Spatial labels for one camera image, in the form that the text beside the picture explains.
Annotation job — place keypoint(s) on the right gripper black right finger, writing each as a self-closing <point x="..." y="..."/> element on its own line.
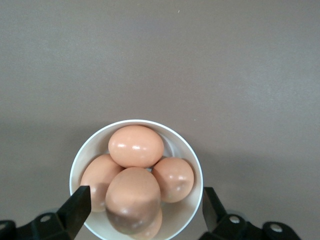
<point x="217" y="220"/>

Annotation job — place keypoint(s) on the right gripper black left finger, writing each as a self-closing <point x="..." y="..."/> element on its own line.
<point x="72" y="212"/>

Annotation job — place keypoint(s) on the brown egg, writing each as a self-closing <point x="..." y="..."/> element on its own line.
<point x="153" y="228"/>
<point x="175" y="180"/>
<point x="97" y="175"/>
<point x="132" y="195"/>
<point x="136" y="147"/>

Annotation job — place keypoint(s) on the white round bowl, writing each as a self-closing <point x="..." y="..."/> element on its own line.
<point x="180" y="150"/>

